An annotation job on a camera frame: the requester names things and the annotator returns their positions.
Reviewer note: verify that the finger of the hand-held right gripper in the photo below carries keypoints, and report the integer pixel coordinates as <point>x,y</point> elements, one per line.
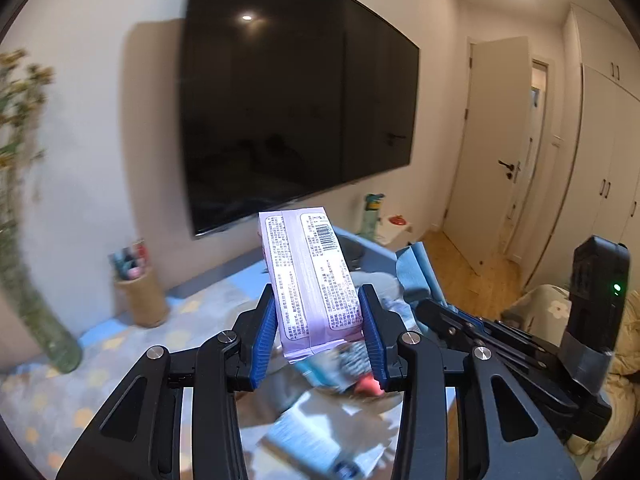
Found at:
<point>480,322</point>
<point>445,317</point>

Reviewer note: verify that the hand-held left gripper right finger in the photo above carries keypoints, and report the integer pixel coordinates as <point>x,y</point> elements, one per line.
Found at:
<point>375,345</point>

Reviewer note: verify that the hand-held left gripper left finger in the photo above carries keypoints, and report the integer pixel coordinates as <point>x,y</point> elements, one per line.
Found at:
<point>265,340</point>

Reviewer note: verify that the purple tissue packet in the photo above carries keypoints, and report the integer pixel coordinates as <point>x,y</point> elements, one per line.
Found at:
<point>310,280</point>

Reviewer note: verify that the blue folded cloth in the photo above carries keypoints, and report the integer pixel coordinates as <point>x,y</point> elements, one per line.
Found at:
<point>417,270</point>

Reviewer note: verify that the white small stool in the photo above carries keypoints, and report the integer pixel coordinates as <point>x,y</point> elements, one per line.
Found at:
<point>395,235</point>

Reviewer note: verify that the small red object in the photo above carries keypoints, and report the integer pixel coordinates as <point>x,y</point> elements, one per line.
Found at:
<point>396,219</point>

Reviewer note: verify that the green water bottle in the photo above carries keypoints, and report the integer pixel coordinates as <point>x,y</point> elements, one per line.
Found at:
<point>370,215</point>

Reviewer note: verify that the cardboard pen holder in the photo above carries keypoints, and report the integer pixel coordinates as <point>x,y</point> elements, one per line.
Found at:
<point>142,300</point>

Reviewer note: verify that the white wardrobe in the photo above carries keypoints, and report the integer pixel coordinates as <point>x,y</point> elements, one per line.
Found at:
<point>600,160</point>

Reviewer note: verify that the bunch of pens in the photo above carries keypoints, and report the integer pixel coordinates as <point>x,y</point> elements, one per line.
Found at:
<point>131,260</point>

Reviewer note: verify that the white room door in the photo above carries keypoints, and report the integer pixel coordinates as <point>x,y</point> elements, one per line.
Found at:
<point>480,160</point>

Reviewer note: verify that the fan-patterned table mat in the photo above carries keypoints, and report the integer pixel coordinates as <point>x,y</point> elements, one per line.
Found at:
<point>60,410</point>

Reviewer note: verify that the black wall television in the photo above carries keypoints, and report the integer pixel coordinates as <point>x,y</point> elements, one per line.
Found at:
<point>300,100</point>

